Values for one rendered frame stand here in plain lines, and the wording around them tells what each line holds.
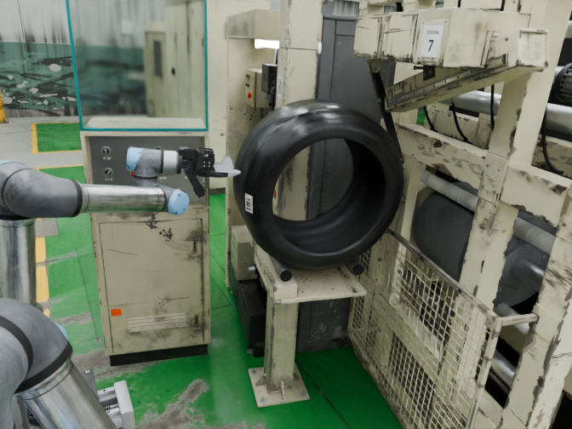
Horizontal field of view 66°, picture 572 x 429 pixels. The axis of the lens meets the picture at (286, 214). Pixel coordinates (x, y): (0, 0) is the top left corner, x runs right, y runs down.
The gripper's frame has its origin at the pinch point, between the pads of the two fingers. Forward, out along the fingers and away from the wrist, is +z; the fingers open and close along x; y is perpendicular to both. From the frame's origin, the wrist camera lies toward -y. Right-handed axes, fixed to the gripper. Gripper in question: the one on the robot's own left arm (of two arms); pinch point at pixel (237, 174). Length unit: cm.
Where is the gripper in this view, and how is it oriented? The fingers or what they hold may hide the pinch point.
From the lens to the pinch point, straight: 152.2
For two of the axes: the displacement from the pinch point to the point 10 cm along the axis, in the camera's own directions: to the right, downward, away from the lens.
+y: 1.6, -9.3, -3.4
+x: -2.6, -3.8, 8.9
